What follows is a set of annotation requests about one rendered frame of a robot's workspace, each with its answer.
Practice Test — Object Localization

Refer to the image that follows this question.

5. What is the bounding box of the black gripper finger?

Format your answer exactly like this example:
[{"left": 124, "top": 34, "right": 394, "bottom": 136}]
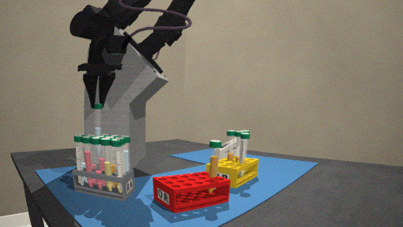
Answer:
[
  {"left": 99, "top": 75, "right": 115, "bottom": 107},
  {"left": 83, "top": 75, "right": 98, "bottom": 108}
]

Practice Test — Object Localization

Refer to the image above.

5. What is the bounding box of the yellow rack with round wells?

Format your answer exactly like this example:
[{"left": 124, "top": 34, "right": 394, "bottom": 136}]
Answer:
[{"left": 217, "top": 156, "right": 259, "bottom": 188}]

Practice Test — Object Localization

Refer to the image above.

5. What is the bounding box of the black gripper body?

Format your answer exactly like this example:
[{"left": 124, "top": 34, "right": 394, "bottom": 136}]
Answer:
[{"left": 77, "top": 63, "right": 122, "bottom": 77}]

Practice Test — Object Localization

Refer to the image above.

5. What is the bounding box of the blue bench mat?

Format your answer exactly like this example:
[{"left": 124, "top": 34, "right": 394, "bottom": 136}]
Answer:
[{"left": 35, "top": 149, "right": 318, "bottom": 227}]

